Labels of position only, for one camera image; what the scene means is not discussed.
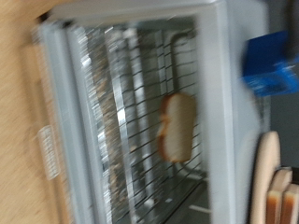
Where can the white bread slice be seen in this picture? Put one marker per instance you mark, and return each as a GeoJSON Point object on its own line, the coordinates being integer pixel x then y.
{"type": "Point", "coordinates": [179, 127]}
{"type": "Point", "coordinates": [274, 202]}
{"type": "Point", "coordinates": [291, 205]}

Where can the metal spatula with blue block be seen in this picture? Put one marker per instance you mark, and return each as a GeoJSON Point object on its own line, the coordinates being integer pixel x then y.
{"type": "Point", "coordinates": [267, 62]}

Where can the silver toaster oven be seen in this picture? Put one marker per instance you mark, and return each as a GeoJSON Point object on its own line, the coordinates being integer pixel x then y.
{"type": "Point", "coordinates": [218, 93]}

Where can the round wooden plate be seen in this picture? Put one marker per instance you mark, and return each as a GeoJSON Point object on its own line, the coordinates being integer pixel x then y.
{"type": "Point", "coordinates": [264, 174]}

